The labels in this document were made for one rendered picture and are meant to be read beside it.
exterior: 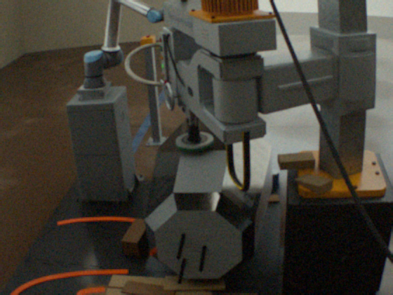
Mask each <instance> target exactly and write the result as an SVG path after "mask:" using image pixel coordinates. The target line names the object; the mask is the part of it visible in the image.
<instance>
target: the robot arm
mask: <svg viewBox="0 0 393 295"><path fill-rule="evenodd" d="M122 5H123V6H125V7H128V8H129V9H131V10H133V11H135V12H137V13H140V14H141V15H143V16H144V17H147V19H148V20H149V22H152V23H158V22H163V21H164V7H163V8H162V9H159V10H158V9H156V8H154V7H152V6H150V5H148V4H145V3H143V2H142V1H139V0H109V6H108V9H107V26H106V28H105V45H104V46H102V51H92V52H89V53H87V54H85V56H84V67H85V80H84V88H85V89H99V88H102V87H104V86H106V85H107V83H106V79H105V77H104V73H103V71H104V70H106V69H109V68H111V67H116V66H117V65H120V64H121V63H122V60H123V52H122V50H121V49H120V48H119V46H118V41H119V28H120V21H121V9H122Z"/></svg>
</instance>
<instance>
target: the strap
mask: <svg viewBox="0 0 393 295"><path fill-rule="evenodd" d="M99 220H103V221H129V222H133V221H134V220H135V219H134V218H121V217H94V218H78V219H74V220H73V219H69V220H67V221H58V225H61V224H67V223H72V222H75V223H76V222H81V221H99ZM97 274H101V275H104V274H111V275H113V274H128V270H127V269H123V270H89V271H87V270H85V271H81V272H79V271H77V272H70V273H63V274H57V275H51V276H50V275H49V276H47V277H43V278H41V277H40V278H39V279H36V280H32V281H29V282H27V283H26V284H24V285H22V286H21V287H18V289H16V290H14V292H13V293H12V294H10V295H18V293H20V292H21V291H22V290H24V289H26V288H28V287H29V286H32V285H33V284H36V283H40V282H44V281H48V280H53V279H58V278H62V277H70V276H72V277H73V276H76V275H78V276H80V275H97ZM102 291H105V287H98V288H97V287H94V288H87V289H82V290H81V291H78V294H77V295H83V294H89V293H96V292H102Z"/></svg>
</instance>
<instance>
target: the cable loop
mask: <svg viewBox="0 0 393 295"><path fill-rule="evenodd" d="M241 133H242V159H243V183H242V182H241V181H240V180H239V178H238V177H237V174H236V171H235V166H234V146H233V144H231V145H225V147H226V160H227V171H228V174H229V177H230V179H232V181H233V182H234V184H235V186H237V187H238V189H240V191H242V192H247V191H248V190H249V187H250V181H251V135H250V131H244V132H241Z"/></svg>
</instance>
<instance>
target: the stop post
mask: <svg viewBox="0 0 393 295"><path fill-rule="evenodd" d="M151 43H156V37H155V36H150V37H143V38H142V39H141V46H144V45H145V44H151ZM144 55H145V67H146V74H147V78H146V80H147V81H148V80H150V81H157V80H156V67H155V60H154V47H152V48H146V49H145V50H144ZM147 92H148V99H149V112H150V119H151V125H152V137H150V138H149V141H148V142H147V143H146V145H145V146H160V145H161V144H162V143H164V142H165V140H166V139H167V138H168V137H167V136H166V137H161V123H160V116H159V102H158V99H159V95H158V88H157V86H148V85H147Z"/></svg>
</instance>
